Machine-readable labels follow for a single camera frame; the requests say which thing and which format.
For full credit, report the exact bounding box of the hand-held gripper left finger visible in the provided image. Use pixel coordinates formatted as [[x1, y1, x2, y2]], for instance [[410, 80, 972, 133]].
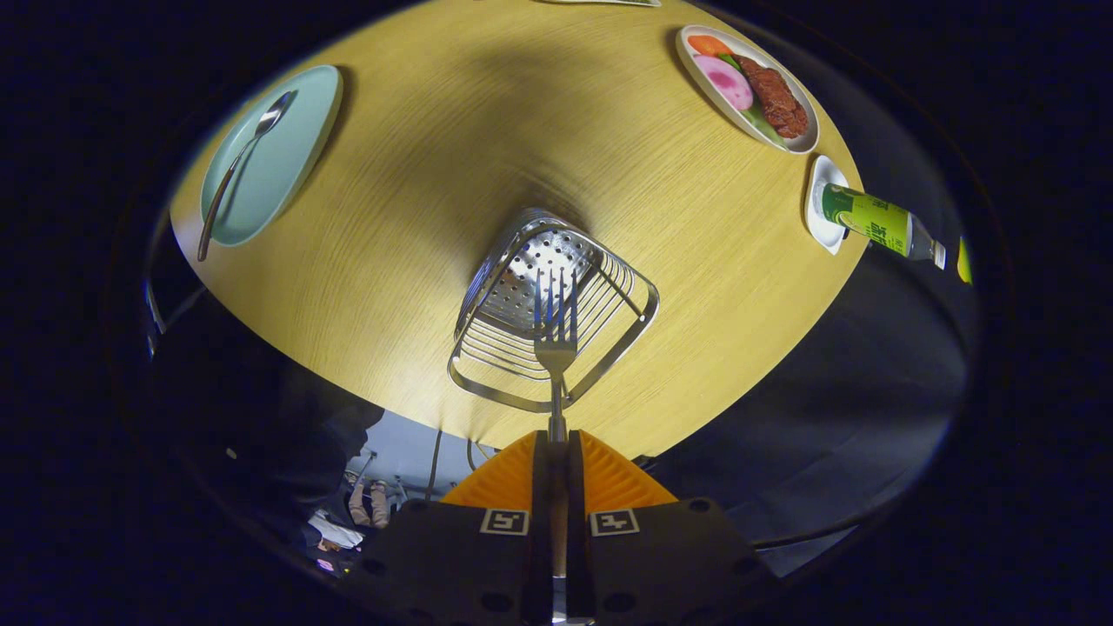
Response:
[[339, 430, 554, 626]]

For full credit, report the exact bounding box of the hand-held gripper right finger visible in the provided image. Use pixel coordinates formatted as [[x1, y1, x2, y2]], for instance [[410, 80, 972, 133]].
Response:
[[567, 430, 776, 626]]

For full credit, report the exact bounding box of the fork with wooden handle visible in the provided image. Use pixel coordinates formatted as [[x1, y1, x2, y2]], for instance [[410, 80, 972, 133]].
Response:
[[532, 267, 581, 626]]

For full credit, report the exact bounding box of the spoon with wooden handle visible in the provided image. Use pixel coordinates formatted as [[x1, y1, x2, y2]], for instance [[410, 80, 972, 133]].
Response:
[[197, 90, 297, 263]]

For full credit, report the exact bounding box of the green label drink bottle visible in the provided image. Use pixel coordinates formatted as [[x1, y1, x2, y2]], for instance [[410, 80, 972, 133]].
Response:
[[820, 183, 949, 270]]

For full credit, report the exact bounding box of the small white dish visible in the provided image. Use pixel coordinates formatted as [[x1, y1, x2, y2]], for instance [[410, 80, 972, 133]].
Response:
[[804, 155, 851, 256]]

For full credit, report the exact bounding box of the green lettuce leaf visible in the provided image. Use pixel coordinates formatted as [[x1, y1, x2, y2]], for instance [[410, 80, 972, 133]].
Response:
[[720, 54, 788, 149]]

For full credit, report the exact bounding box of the teal plate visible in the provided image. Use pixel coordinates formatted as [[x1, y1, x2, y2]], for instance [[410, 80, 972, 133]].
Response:
[[200, 64, 344, 248]]

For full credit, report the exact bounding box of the pink round slice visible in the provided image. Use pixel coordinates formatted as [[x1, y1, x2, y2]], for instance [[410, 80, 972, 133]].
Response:
[[693, 54, 755, 112]]

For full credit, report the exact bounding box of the brown meat piece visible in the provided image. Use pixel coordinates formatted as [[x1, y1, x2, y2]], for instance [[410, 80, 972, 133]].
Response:
[[737, 56, 810, 140]]

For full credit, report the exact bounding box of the white food plate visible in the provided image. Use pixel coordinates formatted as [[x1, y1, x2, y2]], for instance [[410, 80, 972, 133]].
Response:
[[676, 24, 821, 155]]

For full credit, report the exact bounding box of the metal wire basket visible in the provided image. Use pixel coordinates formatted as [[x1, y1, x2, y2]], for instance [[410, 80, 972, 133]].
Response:
[[448, 207, 660, 414]]

